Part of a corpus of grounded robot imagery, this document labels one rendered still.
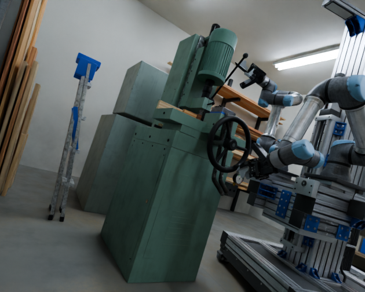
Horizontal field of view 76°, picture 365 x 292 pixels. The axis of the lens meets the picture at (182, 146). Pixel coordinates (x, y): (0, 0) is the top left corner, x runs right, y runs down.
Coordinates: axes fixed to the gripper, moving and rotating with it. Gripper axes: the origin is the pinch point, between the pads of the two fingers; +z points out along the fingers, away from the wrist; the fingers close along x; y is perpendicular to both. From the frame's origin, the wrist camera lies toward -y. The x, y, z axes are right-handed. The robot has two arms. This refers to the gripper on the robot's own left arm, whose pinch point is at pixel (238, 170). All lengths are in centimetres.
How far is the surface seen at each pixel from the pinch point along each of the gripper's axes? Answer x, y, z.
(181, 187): -14.4, 3.8, 28.5
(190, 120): -19.5, -27.5, 11.3
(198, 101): -7, -50, 19
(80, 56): -74, -89, 64
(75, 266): -54, 41, 65
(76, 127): -64, -45, 84
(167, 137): -27.0, -20.3, 22.6
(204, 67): -11, -66, 7
